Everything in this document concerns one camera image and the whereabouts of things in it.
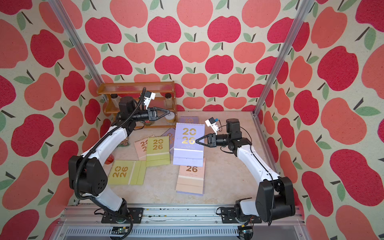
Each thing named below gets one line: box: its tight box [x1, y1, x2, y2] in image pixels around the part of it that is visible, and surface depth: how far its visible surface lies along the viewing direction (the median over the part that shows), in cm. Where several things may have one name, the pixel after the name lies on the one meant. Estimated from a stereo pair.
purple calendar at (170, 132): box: [160, 127, 176, 157], surface depth 106 cm
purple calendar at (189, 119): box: [179, 116, 200, 124], surface depth 118 cm
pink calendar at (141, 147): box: [134, 134, 156, 161], surface depth 101 cm
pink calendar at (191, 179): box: [176, 157, 206, 194], surface depth 86 cm
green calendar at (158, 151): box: [146, 135, 171, 167], surface depth 99 cm
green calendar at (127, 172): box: [108, 160, 147, 185], surface depth 90 cm
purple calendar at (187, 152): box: [173, 122, 205, 167], surface depth 75 cm
